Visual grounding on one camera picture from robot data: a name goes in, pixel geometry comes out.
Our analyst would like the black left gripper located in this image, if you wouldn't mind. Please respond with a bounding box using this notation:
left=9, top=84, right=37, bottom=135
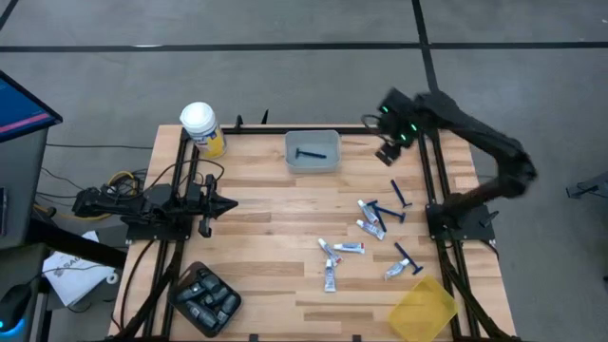
left=187, top=174, right=239, bottom=238

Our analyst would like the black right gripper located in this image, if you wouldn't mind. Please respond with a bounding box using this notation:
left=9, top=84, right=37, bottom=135
left=374, top=89, right=424, bottom=166

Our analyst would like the blue disposable razor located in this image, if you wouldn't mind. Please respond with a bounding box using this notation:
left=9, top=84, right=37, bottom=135
left=371, top=201, right=408, bottom=224
left=366, top=199, right=387, bottom=234
left=294, top=147, right=329, bottom=161
left=392, top=241, right=425, bottom=276
left=389, top=179, right=413, bottom=209

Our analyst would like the white travel toothpaste tube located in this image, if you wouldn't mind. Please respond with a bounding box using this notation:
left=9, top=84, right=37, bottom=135
left=355, top=218, right=387, bottom=241
left=323, top=257, right=338, bottom=294
left=383, top=257, right=411, bottom=282
left=316, top=237, right=344, bottom=267
left=356, top=199, right=381, bottom=225
left=332, top=241, right=367, bottom=256

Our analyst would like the Lysol wipes canister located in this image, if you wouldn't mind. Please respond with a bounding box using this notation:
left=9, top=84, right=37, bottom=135
left=179, top=101, right=228, bottom=161

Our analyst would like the light grey plastic bin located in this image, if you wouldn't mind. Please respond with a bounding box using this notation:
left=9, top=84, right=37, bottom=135
left=283, top=129, right=342, bottom=175

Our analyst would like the black plastic tray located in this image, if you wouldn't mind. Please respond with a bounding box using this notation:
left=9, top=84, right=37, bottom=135
left=167, top=260, right=243, bottom=339

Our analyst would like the black desk bar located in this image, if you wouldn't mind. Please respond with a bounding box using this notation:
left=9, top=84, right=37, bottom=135
left=26, top=216, right=128, bottom=271

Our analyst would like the white printed paper sheet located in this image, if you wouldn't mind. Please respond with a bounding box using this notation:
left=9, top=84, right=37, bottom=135
left=42, top=231, right=115, bottom=308

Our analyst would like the yellow translucent plastic bin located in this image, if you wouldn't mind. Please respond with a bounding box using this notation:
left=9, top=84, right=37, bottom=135
left=387, top=274, right=461, bottom=342

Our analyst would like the black floor stand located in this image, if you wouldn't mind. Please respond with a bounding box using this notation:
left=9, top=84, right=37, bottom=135
left=564, top=170, right=608, bottom=206

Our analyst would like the monitor with blue screen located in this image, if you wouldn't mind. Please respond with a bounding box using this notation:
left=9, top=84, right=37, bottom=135
left=0, top=69, right=64, bottom=143

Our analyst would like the black device with blue light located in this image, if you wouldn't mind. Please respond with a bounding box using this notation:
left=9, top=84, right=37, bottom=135
left=0, top=282, right=37, bottom=333

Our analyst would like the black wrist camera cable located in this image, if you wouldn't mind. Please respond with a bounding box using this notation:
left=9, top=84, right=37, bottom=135
left=142, top=158, right=227, bottom=191
left=360, top=112, right=384, bottom=143

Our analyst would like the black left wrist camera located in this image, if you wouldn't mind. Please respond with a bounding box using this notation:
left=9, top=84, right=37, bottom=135
left=183, top=181, right=204, bottom=203

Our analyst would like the yellow cable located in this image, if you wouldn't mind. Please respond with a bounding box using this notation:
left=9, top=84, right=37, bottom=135
left=32, top=169, right=143, bottom=222

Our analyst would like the black floor cable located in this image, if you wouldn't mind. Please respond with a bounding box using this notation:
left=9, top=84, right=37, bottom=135
left=45, top=142, right=154, bottom=151

